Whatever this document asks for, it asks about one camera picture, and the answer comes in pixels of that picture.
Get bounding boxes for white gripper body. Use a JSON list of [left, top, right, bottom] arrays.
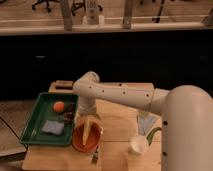
[[75, 98, 100, 122]]

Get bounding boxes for yellow banana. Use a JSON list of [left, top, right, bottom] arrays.
[[82, 117, 93, 145]]

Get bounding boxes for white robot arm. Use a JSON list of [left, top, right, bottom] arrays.
[[73, 71, 213, 171]]

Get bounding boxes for red bowl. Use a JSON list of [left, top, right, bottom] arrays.
[[71, 122, 102, 154]]

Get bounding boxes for dark red grapes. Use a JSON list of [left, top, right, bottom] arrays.
[[63, 104, 75, 123]]

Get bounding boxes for orange fruit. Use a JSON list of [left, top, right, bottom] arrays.
[[53, 101, 65, 113]]

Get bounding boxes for brown wooden block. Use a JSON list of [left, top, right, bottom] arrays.
[[55, 80, 73, 89]]

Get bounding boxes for blue sponge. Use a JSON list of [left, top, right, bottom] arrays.
[[42, 120, 64, 135]]

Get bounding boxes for green tray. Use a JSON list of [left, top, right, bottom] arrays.
[[20, 92, 78, 146]]

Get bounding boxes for metal fork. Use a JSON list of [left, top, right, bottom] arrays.
[[91, 128, 104, 165]]

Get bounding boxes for white cup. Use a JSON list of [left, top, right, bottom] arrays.
[[130, 135, 149, 155]]

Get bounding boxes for green vegetable toy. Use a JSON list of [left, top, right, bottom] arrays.
[[146, 127, 162, 146]]

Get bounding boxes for black office chair base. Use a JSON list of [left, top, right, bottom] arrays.
[[31, 0, 62, 13]]

